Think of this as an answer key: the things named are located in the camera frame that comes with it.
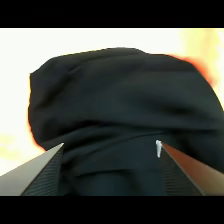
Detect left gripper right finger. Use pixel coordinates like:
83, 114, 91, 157
158, 142, 224, 197

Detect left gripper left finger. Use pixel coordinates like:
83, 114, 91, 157
0, 142, 65, 197

